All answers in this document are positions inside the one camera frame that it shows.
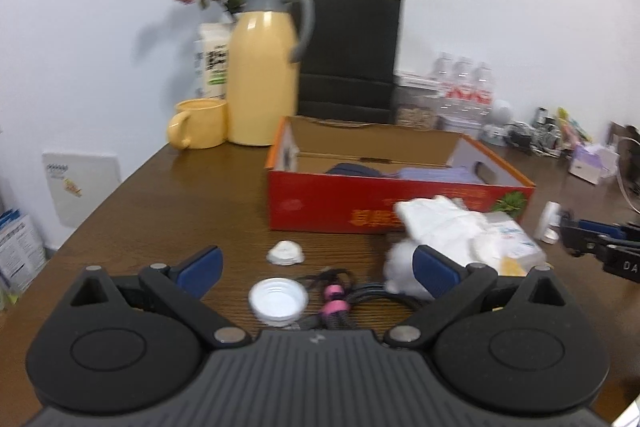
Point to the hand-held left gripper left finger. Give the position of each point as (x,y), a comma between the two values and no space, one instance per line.
(201,271)

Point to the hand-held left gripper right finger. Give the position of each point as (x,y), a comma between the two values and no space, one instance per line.
(434,276)

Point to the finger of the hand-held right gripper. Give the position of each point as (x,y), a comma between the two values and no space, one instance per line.
(580,239)
(600,227)

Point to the white plush toy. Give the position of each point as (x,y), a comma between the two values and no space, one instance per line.
(400,267)

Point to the small white bottle cap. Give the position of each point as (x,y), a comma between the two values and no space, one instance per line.
(547,222)

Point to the white crinkled packet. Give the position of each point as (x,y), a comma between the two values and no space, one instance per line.
(440,222)

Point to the yellow block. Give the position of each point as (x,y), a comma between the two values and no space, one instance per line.
(512,267)

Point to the purple fabric pouch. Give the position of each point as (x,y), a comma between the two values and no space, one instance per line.
(440,175)

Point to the navy zip pouch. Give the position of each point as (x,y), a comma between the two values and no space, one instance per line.
(360,171)

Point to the red cardboard box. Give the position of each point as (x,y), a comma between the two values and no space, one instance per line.
(320,207)

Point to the small tissue pack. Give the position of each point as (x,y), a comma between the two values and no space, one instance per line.
(517,237)

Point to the purple tissue box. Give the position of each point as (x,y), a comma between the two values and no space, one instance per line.
(592,162)

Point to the large white bottle cap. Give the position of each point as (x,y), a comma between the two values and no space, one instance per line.
(278,302)

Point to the white ribbed bottle cap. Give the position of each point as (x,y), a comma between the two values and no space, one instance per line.
(285,253)

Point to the colourful packets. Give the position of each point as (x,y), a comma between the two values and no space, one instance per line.
(572,127)

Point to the small black device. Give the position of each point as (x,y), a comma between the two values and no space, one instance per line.
(541,117)

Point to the white robot toy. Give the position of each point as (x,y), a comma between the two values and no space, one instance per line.
(500,119)

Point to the yellow mug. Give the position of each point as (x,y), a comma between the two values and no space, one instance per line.
(202,124)

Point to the clear container of seeds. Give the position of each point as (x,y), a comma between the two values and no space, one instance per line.
(417,112)

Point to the stack of leaflets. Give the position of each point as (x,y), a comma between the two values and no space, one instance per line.
(20,252)

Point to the yellow thermos jug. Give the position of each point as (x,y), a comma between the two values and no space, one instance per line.
(262,77)

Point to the white milk carton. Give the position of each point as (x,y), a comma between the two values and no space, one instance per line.
(212,62)

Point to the black paper bag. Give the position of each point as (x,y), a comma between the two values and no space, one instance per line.
(350,52)

